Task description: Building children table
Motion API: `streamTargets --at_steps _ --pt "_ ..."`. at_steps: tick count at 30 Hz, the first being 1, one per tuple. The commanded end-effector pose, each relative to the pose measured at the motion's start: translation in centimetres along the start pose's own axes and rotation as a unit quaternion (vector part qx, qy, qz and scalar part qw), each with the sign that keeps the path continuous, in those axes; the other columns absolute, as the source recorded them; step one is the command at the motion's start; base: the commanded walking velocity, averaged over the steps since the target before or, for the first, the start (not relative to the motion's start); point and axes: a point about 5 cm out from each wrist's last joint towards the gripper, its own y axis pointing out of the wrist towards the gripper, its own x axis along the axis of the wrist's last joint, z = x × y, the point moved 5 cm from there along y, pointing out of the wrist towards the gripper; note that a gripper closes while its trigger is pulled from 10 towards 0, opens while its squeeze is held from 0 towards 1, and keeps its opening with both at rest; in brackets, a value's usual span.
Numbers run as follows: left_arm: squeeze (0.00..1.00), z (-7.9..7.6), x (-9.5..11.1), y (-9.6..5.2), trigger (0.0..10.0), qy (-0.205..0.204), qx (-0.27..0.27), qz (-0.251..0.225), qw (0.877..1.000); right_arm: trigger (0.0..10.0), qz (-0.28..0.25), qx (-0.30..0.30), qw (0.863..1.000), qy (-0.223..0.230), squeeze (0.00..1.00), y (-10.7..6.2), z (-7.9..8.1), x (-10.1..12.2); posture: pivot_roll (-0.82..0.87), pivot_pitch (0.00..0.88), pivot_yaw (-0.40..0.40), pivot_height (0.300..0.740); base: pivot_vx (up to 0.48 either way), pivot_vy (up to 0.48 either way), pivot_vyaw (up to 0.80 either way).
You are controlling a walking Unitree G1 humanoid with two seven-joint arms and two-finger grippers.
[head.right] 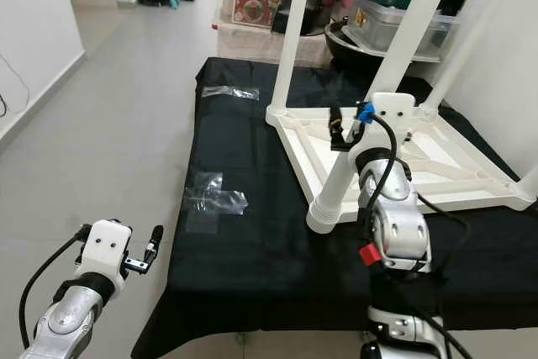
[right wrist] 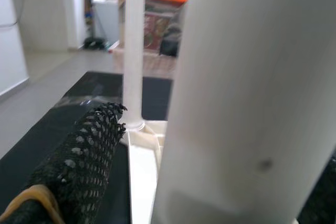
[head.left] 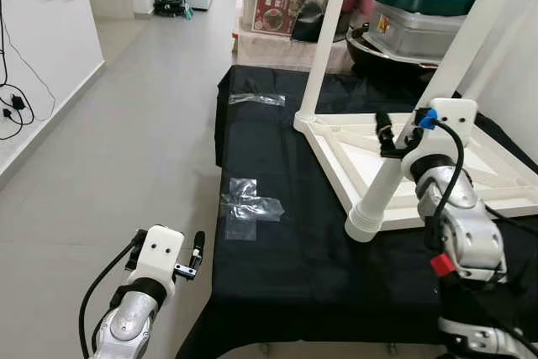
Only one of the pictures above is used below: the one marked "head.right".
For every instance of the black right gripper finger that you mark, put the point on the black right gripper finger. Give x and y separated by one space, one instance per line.
334 119

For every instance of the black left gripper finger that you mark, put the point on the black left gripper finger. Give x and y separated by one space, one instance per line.
156 241

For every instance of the black wok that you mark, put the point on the black wok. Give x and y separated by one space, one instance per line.
345 52

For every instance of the black tablecloth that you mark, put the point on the black tablecloth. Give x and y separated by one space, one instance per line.
244 275

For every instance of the clear plastic storage container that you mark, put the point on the clear plastic storage container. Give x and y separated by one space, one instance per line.
374 31

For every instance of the clear tape strip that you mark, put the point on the clear tape strip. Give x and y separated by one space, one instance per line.
229 92

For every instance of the beige patterned cloth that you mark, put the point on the beige patterned cloth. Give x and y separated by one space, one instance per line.
244 44

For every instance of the red printed carton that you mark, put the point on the red printed carton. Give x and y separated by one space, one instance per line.
256 2

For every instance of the teal mop head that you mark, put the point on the teal mop head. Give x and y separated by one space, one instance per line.
173 2

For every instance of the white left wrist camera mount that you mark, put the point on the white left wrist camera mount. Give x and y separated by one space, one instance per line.
108 250

